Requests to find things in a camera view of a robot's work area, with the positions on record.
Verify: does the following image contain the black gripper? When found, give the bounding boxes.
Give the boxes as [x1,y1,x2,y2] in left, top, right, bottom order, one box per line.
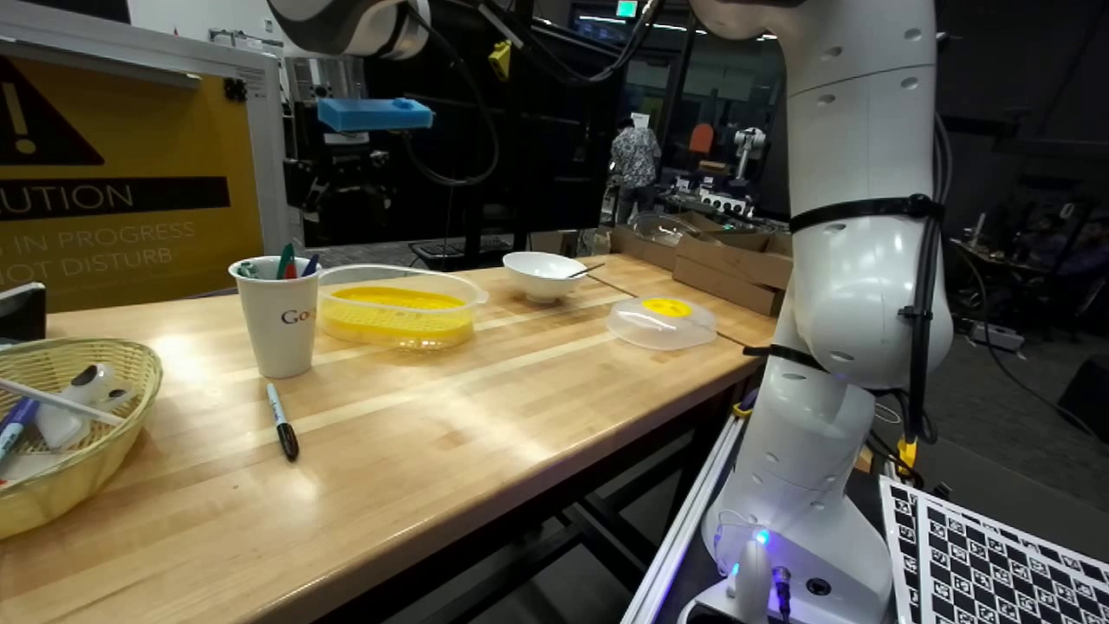
[301,129,398,220]

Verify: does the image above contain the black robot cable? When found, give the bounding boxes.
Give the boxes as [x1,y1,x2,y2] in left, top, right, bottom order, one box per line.
[787,192,947,447]

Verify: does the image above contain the clear bowl with yellow contents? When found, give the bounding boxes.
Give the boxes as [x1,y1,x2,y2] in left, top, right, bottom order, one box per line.
[605,292,722,355]

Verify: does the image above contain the checkered calibration board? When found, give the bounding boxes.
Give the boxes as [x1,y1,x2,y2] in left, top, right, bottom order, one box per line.
[878,473,1109,624]

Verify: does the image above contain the white paper cup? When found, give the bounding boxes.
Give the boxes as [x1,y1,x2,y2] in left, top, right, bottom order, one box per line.
[224,252,321,381]

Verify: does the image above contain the wicker basket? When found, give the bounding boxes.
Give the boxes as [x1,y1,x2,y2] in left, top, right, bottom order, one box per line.
[0,334,167,541]

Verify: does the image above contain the white robot stand rail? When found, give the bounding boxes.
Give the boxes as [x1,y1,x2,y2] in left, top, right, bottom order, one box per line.
[620,408,748,624]

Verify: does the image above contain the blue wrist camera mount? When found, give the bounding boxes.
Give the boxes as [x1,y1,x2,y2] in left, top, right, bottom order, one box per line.
[312,95,435,136]

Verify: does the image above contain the white black capped object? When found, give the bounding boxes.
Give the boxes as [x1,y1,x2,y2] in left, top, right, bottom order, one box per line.
[32,357,119,454]

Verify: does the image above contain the black marker pen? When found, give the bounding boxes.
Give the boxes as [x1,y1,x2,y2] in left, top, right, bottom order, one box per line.
[264,379,303,465]

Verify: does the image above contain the clear lunchbox with yellow strainer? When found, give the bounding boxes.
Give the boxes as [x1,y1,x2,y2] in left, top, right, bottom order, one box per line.
[312,259,491,355]

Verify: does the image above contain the cardboard box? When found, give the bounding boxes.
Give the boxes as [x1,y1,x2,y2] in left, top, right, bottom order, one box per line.
[610,223,801,318]

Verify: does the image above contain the clear plastic bottle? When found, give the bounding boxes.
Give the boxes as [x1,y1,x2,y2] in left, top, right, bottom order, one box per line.
[605,112,665,193]

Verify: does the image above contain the yellow caution sign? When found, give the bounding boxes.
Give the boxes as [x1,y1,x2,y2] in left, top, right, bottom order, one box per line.
[0,50,268,310]

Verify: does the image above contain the black flat device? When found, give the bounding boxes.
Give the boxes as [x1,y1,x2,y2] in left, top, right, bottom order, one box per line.
[0,279,47,343]

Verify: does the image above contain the white ceramic bowl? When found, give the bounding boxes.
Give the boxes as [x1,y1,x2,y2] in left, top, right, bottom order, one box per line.
[499,250,589,310]

